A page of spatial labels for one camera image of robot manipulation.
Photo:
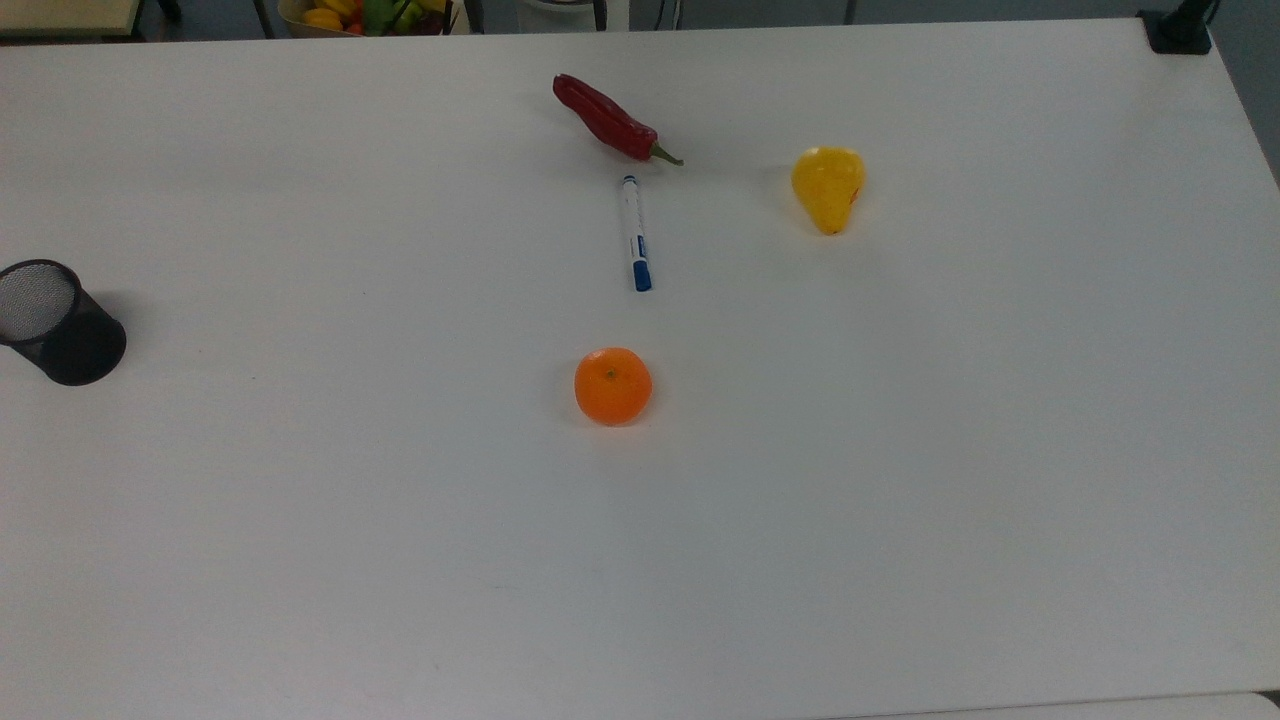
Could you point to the blue and white marker pen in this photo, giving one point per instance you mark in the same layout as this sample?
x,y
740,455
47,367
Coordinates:
x,y
636,235

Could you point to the black mesh pen cup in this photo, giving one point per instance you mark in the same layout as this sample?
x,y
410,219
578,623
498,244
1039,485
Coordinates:
x,y
70,340

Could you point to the orange mandarin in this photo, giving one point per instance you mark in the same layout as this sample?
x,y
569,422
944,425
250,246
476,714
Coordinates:
x,y
613,386

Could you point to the red chili pepper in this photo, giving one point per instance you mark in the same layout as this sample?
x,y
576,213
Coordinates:
x,y
605,120

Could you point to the yellow pear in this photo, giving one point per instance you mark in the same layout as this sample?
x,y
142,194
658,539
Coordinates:
x,y
828,185

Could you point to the beige bowl of toy fruit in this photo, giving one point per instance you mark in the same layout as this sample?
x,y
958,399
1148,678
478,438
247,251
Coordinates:
x,y
365,15

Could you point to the black pole base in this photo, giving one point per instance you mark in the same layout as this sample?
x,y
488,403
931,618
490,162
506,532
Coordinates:
x,y
1180,30

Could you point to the light wooden table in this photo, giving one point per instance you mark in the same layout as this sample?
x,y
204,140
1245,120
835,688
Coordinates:
x,y
65,15

